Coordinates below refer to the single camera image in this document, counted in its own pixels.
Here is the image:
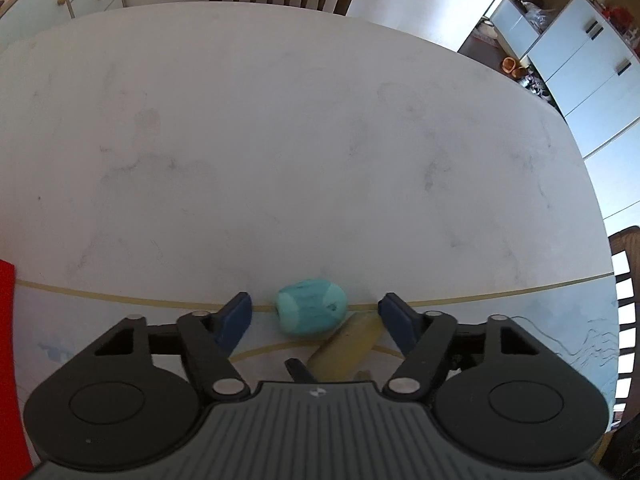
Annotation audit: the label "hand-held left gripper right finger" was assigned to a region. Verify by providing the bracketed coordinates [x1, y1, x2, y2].
[378, 292, 546, 402]

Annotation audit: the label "red and white cardboard box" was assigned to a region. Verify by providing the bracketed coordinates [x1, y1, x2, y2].
[0, 259, 33, 478]

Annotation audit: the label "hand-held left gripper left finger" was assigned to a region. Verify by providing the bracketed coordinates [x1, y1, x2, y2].
[92, 291, 252, 402]

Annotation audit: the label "patterned door mat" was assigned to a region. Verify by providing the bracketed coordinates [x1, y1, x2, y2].
[472, 17, 501, 48]

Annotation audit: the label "olive oblong toy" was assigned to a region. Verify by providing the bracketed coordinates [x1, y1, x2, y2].
[307, 312, 386, 383]

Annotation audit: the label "teal egg-shaped toy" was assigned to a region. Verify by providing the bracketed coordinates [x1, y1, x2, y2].
[275, 280, 348, 337]

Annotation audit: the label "bags on cabinet bench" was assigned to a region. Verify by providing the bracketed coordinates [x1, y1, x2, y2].
[512, 0, 551, 28]

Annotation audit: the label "grey wall cabinet unit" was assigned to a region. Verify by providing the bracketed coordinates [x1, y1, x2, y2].
[489, 0, 640, 161]

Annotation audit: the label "white sneakers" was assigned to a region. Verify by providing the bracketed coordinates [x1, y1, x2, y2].
[520, 74, 553, 101]

